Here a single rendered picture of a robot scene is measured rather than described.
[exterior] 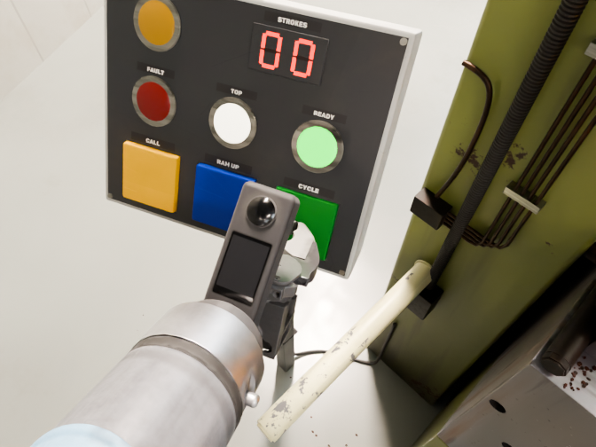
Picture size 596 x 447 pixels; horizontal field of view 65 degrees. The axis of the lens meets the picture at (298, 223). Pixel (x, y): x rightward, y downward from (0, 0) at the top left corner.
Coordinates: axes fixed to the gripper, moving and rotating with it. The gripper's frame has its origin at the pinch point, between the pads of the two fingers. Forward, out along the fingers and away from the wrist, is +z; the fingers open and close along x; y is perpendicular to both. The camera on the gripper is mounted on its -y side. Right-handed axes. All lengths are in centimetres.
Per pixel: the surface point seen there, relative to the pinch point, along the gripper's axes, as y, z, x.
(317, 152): -8.3, 1.2, 0.2
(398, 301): 25.9, 31.2, 15.1
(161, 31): -16.5, 1.2, -19.2
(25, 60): 32, 135, -175
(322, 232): 0.9, 1.3, 2.7
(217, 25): -18.4, 1.6, -12.9
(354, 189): -5.2, 1.6, 5.0
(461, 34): -14, 229, 13
